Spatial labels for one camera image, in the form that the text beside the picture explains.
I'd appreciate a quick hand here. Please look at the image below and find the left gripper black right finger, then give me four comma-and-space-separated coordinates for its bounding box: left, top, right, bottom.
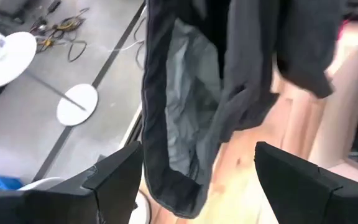
255, 141, 358, 224

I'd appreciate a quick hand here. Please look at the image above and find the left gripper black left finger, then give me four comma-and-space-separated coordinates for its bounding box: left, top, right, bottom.
0, 141, 144, 224

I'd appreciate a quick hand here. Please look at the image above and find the dark grey garment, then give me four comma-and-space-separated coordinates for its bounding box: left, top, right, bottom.
140, 0, 345, 219

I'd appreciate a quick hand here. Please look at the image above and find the white lamp head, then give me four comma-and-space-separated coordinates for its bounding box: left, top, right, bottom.
17, 176, 65, 191

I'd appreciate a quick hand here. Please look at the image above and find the black power adapter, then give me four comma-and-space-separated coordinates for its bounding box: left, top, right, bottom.
47, 0, 62, 15

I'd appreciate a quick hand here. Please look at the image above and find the white floor cable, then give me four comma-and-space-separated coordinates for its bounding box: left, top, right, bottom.
99, 39, 145, 55

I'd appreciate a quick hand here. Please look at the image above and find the black yellow cable bundle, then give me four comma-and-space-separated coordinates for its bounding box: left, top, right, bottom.
29, 7, 90, 63

